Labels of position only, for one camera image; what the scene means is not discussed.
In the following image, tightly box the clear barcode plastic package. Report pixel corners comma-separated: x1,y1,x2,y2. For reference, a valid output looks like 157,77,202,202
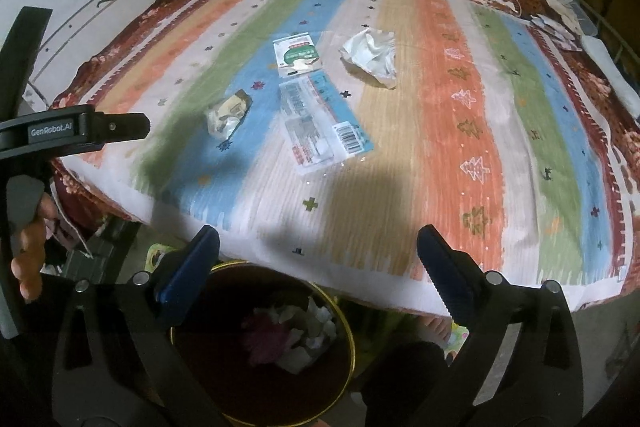
279,70,374,179

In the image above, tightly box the snack wrapper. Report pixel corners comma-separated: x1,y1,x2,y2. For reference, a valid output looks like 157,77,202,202
205,90,252,142

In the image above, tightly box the white plastic wrapper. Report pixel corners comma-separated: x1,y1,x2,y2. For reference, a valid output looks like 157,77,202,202
340,27,397,90

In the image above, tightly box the black gold-rimmed trash bin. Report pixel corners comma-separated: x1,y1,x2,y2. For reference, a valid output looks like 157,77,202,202
170,261,356,426

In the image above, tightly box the person's bare foot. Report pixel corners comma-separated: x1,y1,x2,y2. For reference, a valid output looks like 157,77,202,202
416,314,452,349

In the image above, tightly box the striped colourful bed cloth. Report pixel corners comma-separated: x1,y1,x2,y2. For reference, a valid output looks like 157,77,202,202
60,0,634,313

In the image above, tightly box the white metal rack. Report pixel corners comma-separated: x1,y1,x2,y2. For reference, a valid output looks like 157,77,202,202
579,0,639,93

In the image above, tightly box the person's left hand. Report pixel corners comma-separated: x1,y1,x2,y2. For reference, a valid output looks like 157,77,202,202
11,193,58,303

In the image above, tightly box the green cartoon slipper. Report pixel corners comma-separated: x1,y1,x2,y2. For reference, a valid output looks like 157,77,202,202
444,322,469,365

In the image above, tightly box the crumpled white paper in bin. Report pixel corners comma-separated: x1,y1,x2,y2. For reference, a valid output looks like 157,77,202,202
268,297,337,374

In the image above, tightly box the magenta paper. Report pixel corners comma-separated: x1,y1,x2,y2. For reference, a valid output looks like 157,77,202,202
246,321,291,364

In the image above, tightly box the green white eye-drops box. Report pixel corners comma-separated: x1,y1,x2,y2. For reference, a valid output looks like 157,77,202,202
272,32,322,78

